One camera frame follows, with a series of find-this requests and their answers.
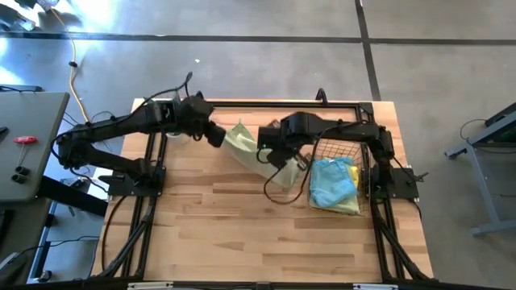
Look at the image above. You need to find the pale green microfiber towel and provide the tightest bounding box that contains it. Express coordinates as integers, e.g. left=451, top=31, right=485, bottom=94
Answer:
left=223, top=120, right=307, bottom=189
left=309, top=196, right=363, bottom=216

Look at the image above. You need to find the white plant pot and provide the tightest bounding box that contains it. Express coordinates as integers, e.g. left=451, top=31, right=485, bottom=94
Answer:
left=165, top=131, right=191, bottom=147

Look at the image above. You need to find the yellow floor cable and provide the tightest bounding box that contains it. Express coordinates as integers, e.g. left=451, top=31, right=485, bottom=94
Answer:
left=50, top=10, right=92, bottom=124

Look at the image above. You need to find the red-handled tool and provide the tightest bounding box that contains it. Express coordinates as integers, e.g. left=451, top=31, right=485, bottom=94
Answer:
left=12, top=135, right=38, bottom=166

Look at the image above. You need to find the grey metal stand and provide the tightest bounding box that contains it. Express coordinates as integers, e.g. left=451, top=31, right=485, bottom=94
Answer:
left=444, top=102, right=516, bottom=237

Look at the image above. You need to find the black flat bar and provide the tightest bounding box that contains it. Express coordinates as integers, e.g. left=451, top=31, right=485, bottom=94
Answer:
left=37, top=175, right=110, bottom=218

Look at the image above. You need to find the black floor cable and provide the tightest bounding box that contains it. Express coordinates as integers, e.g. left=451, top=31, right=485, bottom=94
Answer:
left=459, top=118, right=516, bottom=156

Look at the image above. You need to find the blue microfiber towel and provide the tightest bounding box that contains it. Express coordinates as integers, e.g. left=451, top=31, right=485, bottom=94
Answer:
left=310, top=157, right=359, bottom=209

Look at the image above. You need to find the grey side table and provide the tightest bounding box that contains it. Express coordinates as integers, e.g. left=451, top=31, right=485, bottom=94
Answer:
left=0, top=91, right=70, bottom=202

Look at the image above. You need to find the black aluminium table frame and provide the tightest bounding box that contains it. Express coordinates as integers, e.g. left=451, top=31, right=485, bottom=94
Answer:
left=90, top=88, right=435, bottom=290

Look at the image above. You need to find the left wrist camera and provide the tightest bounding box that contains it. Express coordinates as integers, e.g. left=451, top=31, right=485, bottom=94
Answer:
left=204, top=122, right=227, bottom=149

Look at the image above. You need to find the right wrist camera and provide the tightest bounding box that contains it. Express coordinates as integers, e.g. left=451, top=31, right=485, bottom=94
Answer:
left=270, top=155, right=298, bottom=170

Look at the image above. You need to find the copper wire basket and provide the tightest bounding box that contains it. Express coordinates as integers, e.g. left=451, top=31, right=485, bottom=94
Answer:
left=308, top=139, right=372, bottom=218

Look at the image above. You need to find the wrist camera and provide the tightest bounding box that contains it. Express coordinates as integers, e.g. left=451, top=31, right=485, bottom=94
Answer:
left=270, top=155, right=298, bottom=170
left=204, top=122, right=227, bottom=149

